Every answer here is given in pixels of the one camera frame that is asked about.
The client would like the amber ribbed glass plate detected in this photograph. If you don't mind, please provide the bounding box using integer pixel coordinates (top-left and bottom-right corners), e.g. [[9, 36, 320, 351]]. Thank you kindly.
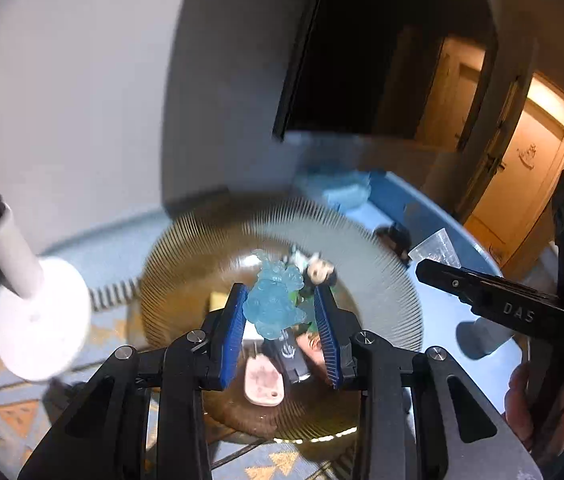
[[139, 195, 423, 443]]

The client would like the black monitor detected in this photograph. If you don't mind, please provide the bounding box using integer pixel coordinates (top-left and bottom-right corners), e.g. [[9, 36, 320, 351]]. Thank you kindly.
[[273, 0, 500, 141]]

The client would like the translucent blue figure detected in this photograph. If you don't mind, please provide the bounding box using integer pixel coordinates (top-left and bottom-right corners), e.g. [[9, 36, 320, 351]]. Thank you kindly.
[[244, 249, 313, 341]]

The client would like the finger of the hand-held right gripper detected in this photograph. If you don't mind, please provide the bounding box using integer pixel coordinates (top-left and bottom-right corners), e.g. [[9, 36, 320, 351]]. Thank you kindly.
[[416, 258, 493, 311]]

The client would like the black card with white print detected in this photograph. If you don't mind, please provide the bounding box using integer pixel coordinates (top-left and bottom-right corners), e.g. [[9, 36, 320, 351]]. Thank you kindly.
[[274, 332, 313, 383]]

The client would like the white desk lamp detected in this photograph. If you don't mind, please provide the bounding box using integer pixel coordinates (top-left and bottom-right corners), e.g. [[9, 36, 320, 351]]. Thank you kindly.
[[0, 25, 92, 381]]

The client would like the pink oval tag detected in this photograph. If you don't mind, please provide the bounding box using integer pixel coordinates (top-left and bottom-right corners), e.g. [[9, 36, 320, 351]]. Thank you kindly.
[[243, 354, 285, 406]]

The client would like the black white striped strip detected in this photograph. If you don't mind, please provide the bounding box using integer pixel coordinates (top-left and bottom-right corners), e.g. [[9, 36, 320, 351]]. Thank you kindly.
[[89, 280, 140, 311]]

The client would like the blue tray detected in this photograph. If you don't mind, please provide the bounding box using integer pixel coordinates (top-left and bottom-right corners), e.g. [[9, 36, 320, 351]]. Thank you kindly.
[[367, 170, 530, 361]]

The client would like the wooden door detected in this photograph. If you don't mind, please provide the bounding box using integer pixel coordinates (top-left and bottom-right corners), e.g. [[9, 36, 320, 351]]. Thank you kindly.
[[464, 72, 564, 266]]

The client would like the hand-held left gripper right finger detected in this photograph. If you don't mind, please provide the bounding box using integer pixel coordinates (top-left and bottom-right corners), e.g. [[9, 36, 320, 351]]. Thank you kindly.
[[312, 285, 545, 480]]

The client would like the person's right hand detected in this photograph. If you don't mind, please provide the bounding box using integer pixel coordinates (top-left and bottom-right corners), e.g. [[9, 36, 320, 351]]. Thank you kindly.
[[504, 362, 564, 461]]

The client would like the pink rectangular trinket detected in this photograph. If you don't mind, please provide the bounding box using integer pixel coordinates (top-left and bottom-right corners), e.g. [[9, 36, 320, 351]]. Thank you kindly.
[[296, 332, 330, 368]]

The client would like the clear plastic cup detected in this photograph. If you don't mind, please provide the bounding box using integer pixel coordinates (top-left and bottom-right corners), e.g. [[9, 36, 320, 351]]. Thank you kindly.
[[408, 227, 460, 268]]

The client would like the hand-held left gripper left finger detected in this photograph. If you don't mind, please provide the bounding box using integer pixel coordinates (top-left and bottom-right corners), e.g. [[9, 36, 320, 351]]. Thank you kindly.
[[17, 282, 250, 480]]

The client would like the small doll figurine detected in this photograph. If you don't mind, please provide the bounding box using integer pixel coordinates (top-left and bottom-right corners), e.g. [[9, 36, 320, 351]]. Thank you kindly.
[[284, 246, 339, 306]]

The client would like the small black object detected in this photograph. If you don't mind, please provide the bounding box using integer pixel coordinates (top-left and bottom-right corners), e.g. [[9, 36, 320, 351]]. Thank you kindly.
[[374, 223, 413, 261]]

